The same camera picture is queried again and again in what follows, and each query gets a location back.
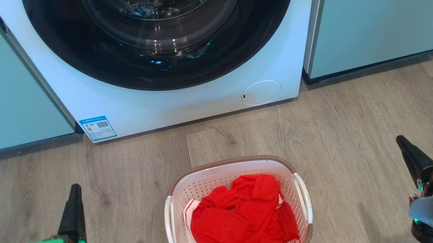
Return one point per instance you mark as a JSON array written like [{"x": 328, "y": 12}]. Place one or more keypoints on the white perforated laundry basket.
[{"x": 182, "y": 232}]

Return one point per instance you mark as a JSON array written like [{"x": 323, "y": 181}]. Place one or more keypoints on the blue energy label sticker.
[{"x": 98, "y": 128}]

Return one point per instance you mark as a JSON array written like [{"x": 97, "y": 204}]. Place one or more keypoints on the white garment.
[{"x": 190, "y": 214}]

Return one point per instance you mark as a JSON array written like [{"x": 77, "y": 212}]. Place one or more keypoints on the red mesh jersey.
[{"x": 238, "y": 223}]

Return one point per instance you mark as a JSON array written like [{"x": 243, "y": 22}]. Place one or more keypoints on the round white filter cover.
[{"x": 261, "y": 92}]

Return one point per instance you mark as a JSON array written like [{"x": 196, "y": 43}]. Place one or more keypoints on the white front-load washing machine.
[{"x": 195, "y": 98}]

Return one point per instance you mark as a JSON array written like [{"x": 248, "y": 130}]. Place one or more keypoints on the round black glass washer door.
[{"x": 171, "y": 58}]

